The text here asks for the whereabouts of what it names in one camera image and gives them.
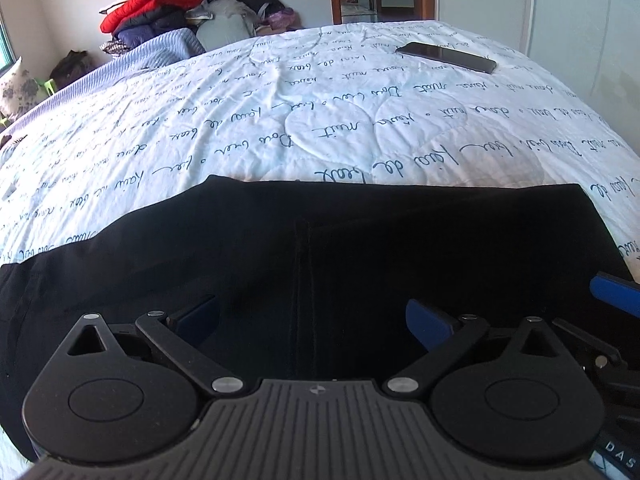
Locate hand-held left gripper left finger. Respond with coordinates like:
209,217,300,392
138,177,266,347
64,296,247,397

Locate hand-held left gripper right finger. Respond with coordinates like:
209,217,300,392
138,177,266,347
382,299,563,404

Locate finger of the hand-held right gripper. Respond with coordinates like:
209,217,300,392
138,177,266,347
551,317,625,367
589,270,640,319

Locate black pants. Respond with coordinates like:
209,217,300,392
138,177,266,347
0,175,633,461

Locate white script-printed quilt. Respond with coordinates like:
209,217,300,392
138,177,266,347
0,20,640,466

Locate black smartphone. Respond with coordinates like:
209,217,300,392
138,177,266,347
395,41,498,75

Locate light blue ribbed blanket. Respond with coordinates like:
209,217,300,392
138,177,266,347
15,27,207,121

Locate green plastic stool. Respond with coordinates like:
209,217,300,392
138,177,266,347
0,77,56,126

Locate white wardrobe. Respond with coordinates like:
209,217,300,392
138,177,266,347
434,0,640,111

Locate dark brown bag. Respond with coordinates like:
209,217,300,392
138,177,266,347
49,50,96,91

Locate floral pillow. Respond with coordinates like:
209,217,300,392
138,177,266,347
0,56,43,121

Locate grey bag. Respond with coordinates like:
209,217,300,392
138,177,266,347
187,0,258,52

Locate navy puffer jacket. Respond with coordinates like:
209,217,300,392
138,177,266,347
111,10,191,46

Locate purple bag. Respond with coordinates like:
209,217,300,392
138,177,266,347
262,7,303,31

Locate red puffer jacket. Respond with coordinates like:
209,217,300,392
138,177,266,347
100,0,203,34

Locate window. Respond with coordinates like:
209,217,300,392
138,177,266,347
0,20,15,73

